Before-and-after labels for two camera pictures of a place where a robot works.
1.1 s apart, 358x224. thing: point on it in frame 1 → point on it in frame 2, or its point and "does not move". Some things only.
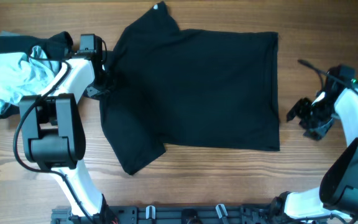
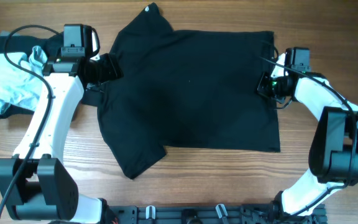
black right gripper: (322, 129) → (262, 88)
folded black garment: (58, 46) does not move
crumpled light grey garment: (10, 76) does not move
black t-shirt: (214, 88) does not move
